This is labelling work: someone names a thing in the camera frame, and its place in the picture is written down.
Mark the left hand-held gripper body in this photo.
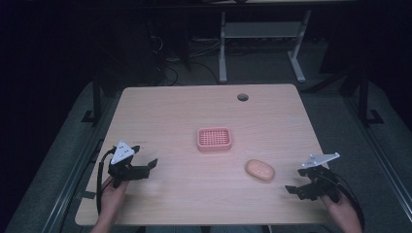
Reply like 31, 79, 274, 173
107, 140, 152, 189

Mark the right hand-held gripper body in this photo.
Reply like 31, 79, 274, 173
296, 151, 342, 204

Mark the person's left hand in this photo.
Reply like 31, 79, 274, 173
100, 176, 130, 225

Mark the person's right hand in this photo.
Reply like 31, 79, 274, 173
320, 193, 362, 233

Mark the bread roll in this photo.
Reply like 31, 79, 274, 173
244, 158, 276, 183

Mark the black metal stand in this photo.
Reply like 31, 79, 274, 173
356, 66, 385, 128
81, 69, 104, 127

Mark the pink soap dish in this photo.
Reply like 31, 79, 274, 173
196, 126, 233, 153

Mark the black cable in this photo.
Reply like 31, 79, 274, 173
95, 146, 118, 216
329, 171, 366, 233

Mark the aluminium rail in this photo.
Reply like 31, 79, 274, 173
343, 93, 412, 216
40, 96, 120, 233

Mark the tangle of floor cables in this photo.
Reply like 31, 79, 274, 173
147, 32, 224, 86

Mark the white metal desk frame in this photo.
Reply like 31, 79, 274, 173
218, 9, 313, 84

